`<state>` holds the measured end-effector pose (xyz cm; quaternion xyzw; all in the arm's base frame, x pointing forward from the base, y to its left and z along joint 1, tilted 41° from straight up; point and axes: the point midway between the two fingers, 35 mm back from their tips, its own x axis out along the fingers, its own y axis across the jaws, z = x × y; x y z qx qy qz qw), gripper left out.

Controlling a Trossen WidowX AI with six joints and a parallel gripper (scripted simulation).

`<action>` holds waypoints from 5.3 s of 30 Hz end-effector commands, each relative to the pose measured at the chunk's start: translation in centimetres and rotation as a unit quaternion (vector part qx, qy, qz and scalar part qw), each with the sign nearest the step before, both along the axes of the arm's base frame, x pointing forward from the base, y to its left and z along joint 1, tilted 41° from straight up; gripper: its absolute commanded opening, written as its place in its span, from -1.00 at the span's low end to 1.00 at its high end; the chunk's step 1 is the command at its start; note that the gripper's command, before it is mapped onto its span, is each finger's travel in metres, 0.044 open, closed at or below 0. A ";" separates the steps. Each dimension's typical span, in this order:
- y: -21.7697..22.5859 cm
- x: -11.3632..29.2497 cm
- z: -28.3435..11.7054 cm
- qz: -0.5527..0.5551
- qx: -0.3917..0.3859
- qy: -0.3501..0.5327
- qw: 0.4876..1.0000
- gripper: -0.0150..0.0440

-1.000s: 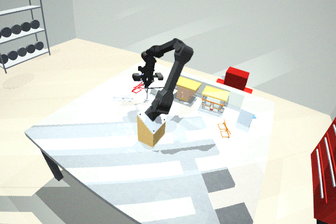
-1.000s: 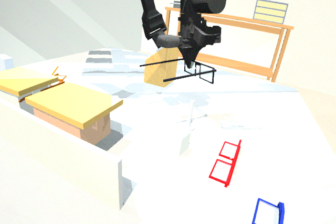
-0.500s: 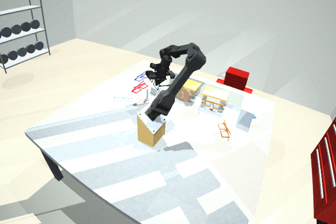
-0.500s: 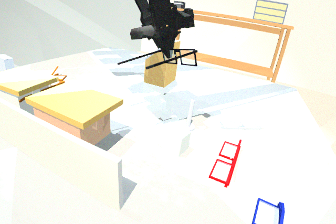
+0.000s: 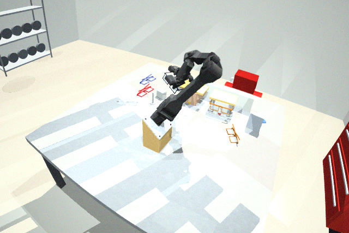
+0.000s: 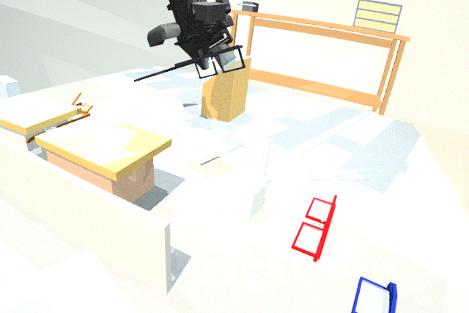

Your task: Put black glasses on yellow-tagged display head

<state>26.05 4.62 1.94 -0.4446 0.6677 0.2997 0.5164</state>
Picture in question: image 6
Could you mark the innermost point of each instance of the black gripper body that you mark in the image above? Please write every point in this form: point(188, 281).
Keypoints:
point(181, 29)

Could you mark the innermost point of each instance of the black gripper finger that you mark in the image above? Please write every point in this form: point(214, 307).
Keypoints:
point(205, 41)
point(191, 45)

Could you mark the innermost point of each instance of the black glasses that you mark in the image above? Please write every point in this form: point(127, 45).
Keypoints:
point(230, 59)

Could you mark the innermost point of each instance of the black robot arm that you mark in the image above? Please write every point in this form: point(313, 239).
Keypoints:
point(210, 12)

